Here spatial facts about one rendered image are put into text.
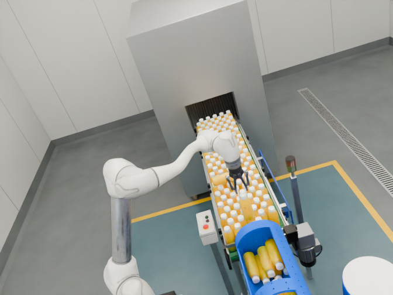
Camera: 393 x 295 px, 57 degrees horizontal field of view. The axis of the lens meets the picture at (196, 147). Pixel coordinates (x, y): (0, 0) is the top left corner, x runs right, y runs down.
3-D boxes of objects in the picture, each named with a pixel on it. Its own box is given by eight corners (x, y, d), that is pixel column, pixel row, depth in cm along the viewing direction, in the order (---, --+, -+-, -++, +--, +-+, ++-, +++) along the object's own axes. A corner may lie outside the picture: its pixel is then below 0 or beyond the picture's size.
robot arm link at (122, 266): (116, 309, 186) (99, 285, 203) (144, 297, 195) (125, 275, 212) (113, 168, 163) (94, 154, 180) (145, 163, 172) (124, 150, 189)
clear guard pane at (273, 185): (298, 257, 268) (290, 211, 242) (268, 191, 334) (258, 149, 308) (299, 257, 268) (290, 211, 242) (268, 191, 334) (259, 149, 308)
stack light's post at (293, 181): (308, 279, 302) (291, 179, 244) (306, 275, 305) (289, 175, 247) (313, 277, 302) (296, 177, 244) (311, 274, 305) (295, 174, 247)
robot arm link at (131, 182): (157, 169, 162) (142, 160, 173) (120, 183, 153) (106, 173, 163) (160, 194, 167) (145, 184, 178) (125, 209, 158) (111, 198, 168)
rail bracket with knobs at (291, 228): (285, 246, 225) (283, 235, 220) (282, 237, 231) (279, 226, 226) (300, 242, 225) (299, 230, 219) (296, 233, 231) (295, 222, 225)
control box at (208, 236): (203, 246, 230) (199, 235, 225) (199, 223, 247) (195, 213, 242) (219, 241, 230) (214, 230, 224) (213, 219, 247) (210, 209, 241)
